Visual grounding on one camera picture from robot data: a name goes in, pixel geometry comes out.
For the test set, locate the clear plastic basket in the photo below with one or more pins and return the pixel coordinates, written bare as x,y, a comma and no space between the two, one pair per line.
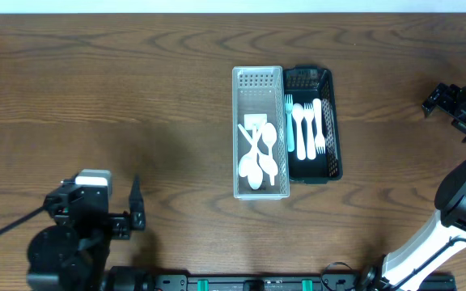
259,89

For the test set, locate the white plastic fork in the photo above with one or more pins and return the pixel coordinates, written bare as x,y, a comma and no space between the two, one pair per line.
309,117
319,138

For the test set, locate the white label in clear basket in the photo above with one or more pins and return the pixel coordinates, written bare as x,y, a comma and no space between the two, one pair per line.
254,121

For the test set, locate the white plastic spoon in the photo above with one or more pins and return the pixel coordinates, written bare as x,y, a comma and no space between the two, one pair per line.
297,114
248,163
255,174
269,137
268,165

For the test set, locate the pale blue plastic fork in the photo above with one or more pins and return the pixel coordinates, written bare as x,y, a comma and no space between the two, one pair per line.
289,126

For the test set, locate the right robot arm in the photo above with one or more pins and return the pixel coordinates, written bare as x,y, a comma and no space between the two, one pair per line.
413,266

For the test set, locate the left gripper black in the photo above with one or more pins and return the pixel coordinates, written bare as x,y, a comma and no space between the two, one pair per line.
116,223

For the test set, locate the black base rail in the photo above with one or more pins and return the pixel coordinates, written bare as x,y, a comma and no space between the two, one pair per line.
237,283

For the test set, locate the black plastic basket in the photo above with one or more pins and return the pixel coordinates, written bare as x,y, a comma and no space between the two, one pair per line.
306,83

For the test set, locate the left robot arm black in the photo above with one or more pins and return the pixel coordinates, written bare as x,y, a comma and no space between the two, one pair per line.
72,254

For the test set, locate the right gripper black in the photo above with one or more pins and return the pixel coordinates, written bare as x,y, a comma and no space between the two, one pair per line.
446,96

